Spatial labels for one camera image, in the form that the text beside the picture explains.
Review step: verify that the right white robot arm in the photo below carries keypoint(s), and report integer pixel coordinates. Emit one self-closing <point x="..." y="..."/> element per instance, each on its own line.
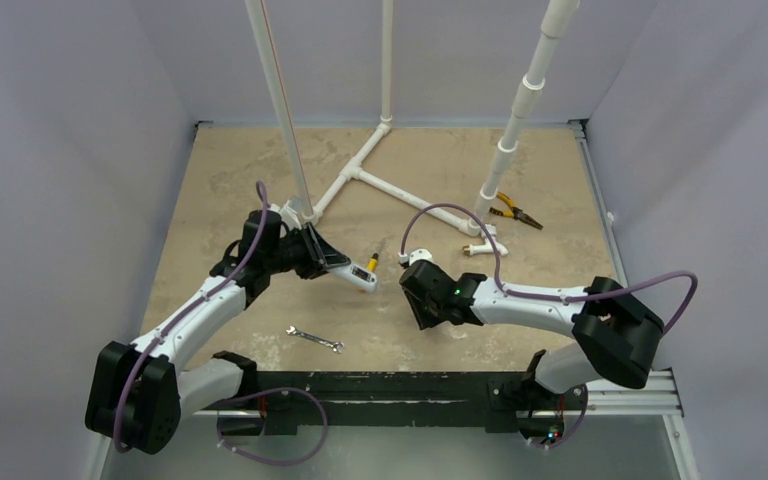
<point x="614" y="335"/>

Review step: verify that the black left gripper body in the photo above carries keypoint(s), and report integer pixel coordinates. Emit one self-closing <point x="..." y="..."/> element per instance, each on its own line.
<point x="301" y="254"/>

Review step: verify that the white remote control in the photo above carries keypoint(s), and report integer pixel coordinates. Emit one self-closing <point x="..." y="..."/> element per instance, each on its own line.
<point x="357" y="275"/>

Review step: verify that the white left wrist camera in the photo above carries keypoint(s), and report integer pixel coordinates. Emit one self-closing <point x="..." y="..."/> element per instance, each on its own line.
<point x="289" y="215"/>

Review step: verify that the white PVC pipe frame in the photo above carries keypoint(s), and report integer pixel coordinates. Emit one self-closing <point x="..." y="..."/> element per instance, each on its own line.
<point x="353" y="170"/>

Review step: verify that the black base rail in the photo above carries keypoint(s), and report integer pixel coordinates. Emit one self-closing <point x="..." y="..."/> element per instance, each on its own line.
<point x="280" y="402"/>

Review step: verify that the aluminium frame rail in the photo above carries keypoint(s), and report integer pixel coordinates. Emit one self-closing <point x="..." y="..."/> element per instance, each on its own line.
<point x="660" y="396"/>

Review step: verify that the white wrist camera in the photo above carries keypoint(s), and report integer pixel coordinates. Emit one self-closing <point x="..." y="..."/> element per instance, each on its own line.
<point x="407" y="259"/>
<point x="289" y="215"/>

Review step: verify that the yellow handled pliers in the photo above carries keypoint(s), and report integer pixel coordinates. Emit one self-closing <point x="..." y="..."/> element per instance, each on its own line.
<point x="513" y="211"/>

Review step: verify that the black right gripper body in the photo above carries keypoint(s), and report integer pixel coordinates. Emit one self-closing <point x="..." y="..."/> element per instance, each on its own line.
<point x="417" y="291"/>

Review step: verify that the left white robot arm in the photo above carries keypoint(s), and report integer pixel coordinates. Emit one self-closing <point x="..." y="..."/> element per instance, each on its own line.
<point x="141" y="390"/>

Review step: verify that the white jointed vertical pipe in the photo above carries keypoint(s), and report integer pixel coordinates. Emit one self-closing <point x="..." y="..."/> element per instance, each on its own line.
<point x="553" y="27"/>

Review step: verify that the silver open-end wrench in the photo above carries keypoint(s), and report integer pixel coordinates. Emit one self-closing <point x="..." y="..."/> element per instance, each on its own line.
<point x="335" y="346"/>

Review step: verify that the yellow handled screwdriver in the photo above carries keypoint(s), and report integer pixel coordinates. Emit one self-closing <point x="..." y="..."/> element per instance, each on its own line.
<point x="375" y="257"/>

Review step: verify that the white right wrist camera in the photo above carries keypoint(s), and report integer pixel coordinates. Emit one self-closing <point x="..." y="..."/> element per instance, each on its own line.
<point x="407" y="259"/>

